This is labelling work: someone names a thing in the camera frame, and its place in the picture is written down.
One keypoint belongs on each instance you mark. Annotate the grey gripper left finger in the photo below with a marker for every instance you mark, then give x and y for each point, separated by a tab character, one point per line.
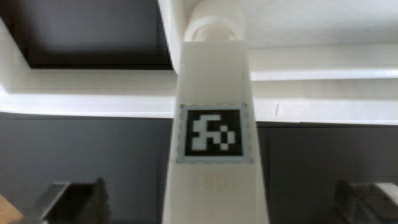
71	204

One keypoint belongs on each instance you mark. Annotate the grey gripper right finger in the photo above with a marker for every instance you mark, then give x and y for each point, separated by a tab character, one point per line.
364	203

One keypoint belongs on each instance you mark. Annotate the white desk leg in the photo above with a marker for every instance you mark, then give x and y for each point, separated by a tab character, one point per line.
215	183

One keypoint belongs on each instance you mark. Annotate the white desk tabletop tray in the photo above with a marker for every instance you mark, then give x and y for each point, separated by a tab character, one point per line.
316	39

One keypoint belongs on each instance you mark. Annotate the white fence front bar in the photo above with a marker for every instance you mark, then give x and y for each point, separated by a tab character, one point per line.
340	96

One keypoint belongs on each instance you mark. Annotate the white fence bar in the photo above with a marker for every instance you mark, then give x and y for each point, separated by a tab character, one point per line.
11	53
340	96

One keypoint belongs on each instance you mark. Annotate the white fence left bar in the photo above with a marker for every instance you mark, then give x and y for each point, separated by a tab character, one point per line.
11	53

